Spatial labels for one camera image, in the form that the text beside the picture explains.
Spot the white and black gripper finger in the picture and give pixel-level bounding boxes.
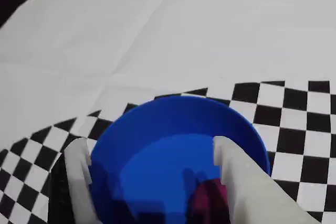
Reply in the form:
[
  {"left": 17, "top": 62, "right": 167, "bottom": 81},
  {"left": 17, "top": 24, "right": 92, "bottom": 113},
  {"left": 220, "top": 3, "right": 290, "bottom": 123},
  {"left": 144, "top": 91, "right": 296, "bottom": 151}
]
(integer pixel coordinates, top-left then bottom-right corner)
[{"left": 48, "top": 137, "right": 99, "bottom": 224}]

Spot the checkerboard printed white mat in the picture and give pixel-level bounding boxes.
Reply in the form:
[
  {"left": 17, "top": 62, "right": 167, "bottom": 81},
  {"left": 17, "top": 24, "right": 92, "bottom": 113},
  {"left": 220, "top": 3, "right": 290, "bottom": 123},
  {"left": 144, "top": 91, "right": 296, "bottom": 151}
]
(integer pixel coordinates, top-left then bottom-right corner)
[{"left": 0, "top": 0, "right": 336, "bottom": 224}]

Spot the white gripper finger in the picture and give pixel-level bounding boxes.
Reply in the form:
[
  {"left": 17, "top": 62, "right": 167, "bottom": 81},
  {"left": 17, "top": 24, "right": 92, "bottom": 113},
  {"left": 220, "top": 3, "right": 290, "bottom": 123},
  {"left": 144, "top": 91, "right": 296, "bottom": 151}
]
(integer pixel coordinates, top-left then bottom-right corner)
[{"left": 213, "top": 135, "right": 319, "bottom": 224}]

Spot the pink faceted ball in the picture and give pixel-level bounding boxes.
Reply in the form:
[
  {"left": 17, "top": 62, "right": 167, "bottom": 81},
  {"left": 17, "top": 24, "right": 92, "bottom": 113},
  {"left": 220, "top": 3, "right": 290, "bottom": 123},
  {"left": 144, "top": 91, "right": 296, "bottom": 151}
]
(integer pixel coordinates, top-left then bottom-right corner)
[{"left": 188, "top": 177, "right": 229, "bottom": 224}]

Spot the blue round box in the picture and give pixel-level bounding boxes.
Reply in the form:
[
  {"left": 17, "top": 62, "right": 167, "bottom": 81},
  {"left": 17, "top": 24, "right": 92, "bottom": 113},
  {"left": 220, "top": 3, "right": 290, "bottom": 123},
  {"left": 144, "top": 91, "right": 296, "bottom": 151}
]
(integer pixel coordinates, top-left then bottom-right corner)
[{"left": 87, "top": 95, "right": 271, "bottom": 224}]

